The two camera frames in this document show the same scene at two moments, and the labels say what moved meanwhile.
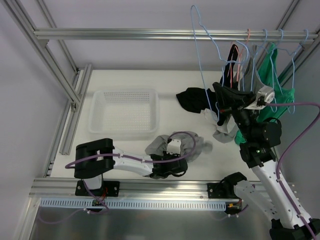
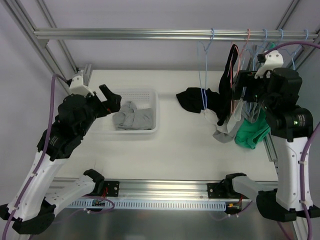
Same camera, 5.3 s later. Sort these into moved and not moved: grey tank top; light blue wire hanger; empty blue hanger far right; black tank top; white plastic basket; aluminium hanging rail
Moved: grey tank top; light blue wire hanger
Not moved: aluminium hanging rail; black tank top; empty blue hanger far right; white plastic basket
